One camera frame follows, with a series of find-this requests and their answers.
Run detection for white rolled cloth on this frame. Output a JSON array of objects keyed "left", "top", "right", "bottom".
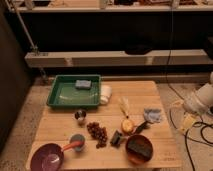
[{"left": 100, "top": 85, "right": 112, "bottom": 105}]

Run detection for wooden table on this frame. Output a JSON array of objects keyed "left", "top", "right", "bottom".
[{"left": 31, "top": 81, "right": 182, "bottom": 171}]

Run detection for small dark block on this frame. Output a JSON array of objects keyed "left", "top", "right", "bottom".
[{"left": 110, "top": 131, "right": 123, "bottom": 147}]

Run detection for bunch of brown grapes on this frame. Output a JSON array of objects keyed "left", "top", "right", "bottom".
[{"left": 87, "top": 122, "right": 108, "bottom": 148}]

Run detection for purple plastic bowl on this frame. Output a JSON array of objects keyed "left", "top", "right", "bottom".
[{"left": 30, "top": 143, "right": 64, "bottom": 171}]

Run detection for small metal cup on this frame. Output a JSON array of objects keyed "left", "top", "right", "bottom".
[{"left": 75, "top": 110, "right": 86, "bottom": 125}]

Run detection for crumpled blue cloth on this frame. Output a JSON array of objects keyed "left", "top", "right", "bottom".
[{"left": 144, "top": 108, "right": 162, "bottom": 123}]

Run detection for blue sponge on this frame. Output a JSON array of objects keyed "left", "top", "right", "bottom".
[{"left": 75, "top": 80, "right": 91, "bottom": 89}]

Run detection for white metal shelf rack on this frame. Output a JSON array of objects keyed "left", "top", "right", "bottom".
[{"left": 5, "top": 0, "right": 213, "bottom": 68}]

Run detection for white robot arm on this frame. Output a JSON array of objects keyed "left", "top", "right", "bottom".
[{"left": 183, "top": 71, "right": 213, "bottom": 115}]

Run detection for brown bowl with dark sponge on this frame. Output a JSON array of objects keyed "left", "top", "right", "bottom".
[{"left": 125, "top": 135, "right": 153, "bottom": 165}]

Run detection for teal cup with orange handle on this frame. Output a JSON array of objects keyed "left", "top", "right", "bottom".
[{"left": 62, "top": 134, "right": 85, "bottom": 152}]

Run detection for dark spatula tool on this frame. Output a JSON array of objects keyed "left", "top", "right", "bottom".
[{"left": 133, "top": 121, "right": 148, "bottom": 134}]

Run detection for green plastic tray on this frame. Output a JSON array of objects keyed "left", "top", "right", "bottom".
[{"left": 46, "top": 75, "right": 101, "bottom": 109}]

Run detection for yellow round fruit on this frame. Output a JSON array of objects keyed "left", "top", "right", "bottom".
[{"left": 121, "top": 119, "right": 134, "bottom": 134}]

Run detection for black floor cables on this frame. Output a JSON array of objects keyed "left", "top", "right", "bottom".
[{"left": 165, "top": 6, "right": 213, "bottom": 171}]

